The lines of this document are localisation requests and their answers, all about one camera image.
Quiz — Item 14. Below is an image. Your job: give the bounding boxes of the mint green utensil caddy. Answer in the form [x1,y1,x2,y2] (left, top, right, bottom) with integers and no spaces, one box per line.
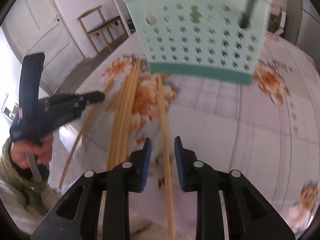
[125,0,271,85]

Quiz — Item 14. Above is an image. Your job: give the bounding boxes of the stainless steel spoon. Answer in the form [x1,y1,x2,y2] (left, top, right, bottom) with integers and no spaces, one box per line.
[239,0,255,29]

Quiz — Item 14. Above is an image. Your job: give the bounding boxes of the person left hand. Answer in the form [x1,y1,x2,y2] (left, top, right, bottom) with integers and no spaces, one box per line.
[10,134,54,169]

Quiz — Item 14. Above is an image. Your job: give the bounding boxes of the floral plaid tablecloth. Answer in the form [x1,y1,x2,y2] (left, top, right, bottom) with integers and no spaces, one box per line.
[49,33,319,239]

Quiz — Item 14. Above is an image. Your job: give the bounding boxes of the white door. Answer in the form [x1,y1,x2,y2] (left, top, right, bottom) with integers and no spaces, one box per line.
[2,0,85,95]

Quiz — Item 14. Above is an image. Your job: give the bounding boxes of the wooden chair dark seat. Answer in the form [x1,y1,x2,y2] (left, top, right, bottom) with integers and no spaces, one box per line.
[77,5,129,53]

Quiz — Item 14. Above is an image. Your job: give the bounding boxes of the silver refrigerator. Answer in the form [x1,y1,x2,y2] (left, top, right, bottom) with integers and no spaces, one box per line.
[284,0,319,65]

